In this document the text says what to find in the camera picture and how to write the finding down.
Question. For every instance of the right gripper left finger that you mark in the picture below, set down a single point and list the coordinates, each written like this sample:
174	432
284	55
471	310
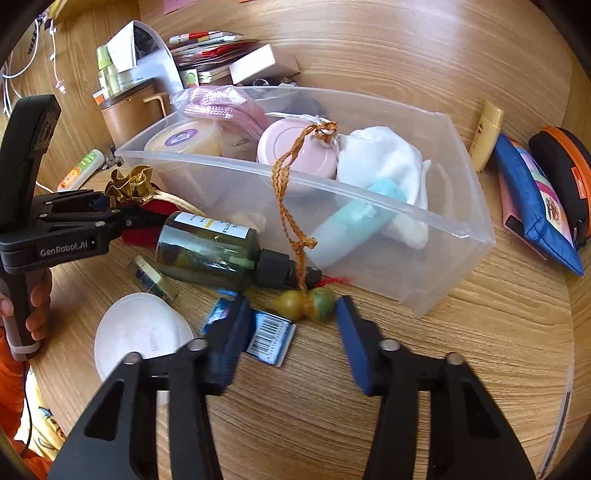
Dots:
115	436

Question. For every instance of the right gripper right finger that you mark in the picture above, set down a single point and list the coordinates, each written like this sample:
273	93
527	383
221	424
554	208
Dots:
470	438

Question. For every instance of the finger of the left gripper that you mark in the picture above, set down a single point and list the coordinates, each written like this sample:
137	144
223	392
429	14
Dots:
79	204
98	231

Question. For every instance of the red velvet gold pouch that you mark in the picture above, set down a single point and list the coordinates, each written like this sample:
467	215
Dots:
138	198

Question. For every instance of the green glass dropper bottle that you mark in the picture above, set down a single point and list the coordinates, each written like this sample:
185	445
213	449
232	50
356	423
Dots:
205	251

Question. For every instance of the teal plastic tube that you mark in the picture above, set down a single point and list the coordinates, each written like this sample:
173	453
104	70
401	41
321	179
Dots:
357	226

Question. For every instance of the white drawstring pouch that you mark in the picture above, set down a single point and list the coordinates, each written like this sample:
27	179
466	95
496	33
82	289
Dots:
377	152

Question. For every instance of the person's left hand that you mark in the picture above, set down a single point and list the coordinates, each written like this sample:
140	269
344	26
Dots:
37	323

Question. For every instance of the metal nail clipper tools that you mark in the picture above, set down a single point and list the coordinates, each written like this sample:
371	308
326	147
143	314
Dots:
111	159

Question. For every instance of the brown ceramic mug with lid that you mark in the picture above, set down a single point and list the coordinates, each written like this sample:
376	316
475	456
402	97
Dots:
133	110

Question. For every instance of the orange jacket sleeve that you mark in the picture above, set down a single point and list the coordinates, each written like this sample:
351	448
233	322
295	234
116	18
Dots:
11	407

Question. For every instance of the green spray bottle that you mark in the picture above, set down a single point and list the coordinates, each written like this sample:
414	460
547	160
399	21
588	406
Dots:
107	72

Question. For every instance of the cream round tub purple label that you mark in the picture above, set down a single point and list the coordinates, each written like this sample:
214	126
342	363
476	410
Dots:
202	137

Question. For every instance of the fruit pattern book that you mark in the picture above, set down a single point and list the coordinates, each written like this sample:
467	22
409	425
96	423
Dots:
189	78

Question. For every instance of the blue barcode card pack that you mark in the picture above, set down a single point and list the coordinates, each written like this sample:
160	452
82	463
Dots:
263	332

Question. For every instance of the stack of booklets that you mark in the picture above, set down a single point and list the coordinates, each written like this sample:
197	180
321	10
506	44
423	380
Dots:
210	53

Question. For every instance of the white small box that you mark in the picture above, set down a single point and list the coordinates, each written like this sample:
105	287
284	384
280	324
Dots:
266	62

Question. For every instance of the blue zipper pouch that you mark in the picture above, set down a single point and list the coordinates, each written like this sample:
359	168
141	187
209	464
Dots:
544	221

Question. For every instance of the clear plastic storage bin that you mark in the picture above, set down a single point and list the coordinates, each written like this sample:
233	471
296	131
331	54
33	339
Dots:
234	187

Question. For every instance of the black orange round case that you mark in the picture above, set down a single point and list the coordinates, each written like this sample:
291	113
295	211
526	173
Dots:
566	163

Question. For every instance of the yellow cream tube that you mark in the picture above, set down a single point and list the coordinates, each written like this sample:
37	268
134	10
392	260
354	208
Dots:
486	135

